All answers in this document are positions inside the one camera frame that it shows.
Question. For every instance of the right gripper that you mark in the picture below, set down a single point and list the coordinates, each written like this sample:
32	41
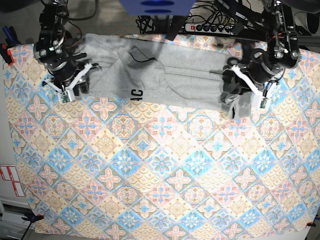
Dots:
63	67

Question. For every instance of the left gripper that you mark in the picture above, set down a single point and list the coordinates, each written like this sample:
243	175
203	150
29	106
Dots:
262	66

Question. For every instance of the grey T-shirt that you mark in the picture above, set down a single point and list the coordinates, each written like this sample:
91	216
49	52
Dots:
161	73

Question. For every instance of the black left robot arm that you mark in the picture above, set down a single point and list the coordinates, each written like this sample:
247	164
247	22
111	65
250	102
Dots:
276	22

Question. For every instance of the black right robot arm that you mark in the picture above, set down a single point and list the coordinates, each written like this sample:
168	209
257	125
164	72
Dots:
56	50

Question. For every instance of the black red clamp upper left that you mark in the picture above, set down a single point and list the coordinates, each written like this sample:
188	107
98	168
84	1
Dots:
6	54

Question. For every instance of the white power strip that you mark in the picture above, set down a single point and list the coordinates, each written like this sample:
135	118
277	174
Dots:
207	28

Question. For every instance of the patterned tile tablecloth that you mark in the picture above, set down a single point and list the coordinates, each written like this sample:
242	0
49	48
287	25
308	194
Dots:
107	168

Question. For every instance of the red white labels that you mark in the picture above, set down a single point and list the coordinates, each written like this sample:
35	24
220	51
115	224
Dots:
9	174

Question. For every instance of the blue clamp lower left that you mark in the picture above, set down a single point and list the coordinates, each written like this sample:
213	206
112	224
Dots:
32	218

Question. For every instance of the red clamp lower right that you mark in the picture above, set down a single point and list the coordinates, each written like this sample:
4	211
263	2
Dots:
310	224

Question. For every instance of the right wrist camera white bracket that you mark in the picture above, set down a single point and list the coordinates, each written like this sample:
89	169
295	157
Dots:
68	90

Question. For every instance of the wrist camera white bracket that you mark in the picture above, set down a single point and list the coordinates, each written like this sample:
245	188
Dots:
68	90
258	100

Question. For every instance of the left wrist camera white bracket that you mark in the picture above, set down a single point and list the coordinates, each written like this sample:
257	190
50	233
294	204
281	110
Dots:
258	100

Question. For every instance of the black centre post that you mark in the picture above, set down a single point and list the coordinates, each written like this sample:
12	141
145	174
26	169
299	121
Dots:
176	24

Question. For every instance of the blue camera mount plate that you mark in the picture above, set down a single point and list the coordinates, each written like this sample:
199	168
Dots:
157	7

